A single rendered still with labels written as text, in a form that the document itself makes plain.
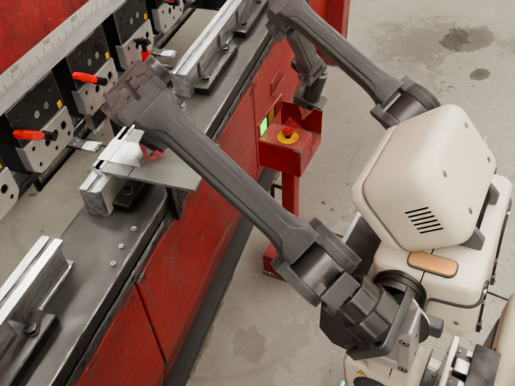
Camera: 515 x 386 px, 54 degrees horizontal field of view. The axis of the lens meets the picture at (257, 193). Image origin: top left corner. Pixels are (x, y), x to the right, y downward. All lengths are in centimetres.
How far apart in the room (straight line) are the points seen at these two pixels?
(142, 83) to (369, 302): 44
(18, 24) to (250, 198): 57
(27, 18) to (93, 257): 59
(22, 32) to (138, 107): 43
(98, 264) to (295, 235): 70
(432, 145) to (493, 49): 321
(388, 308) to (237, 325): 144
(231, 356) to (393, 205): 144
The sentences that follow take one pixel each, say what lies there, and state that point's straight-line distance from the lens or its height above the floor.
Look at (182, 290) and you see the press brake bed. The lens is 174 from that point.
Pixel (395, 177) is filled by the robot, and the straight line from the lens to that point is 76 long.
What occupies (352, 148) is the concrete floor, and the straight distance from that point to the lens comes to 291.
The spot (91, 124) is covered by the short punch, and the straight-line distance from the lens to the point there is 134.
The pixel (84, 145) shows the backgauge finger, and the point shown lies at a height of 101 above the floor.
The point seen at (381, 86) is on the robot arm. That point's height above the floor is 129.
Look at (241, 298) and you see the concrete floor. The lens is 224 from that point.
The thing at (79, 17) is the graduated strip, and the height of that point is 139.
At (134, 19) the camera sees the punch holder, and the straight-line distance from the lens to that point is 139.
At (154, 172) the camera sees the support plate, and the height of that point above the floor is 100.
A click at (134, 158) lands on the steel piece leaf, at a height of 100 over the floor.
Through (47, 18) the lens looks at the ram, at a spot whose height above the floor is 143.
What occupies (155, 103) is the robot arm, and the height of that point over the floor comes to 149.
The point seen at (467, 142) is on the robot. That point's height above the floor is 136.
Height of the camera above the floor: 188
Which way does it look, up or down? 46 degrees down
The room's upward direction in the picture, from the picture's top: 4 degrees counter-clockwise
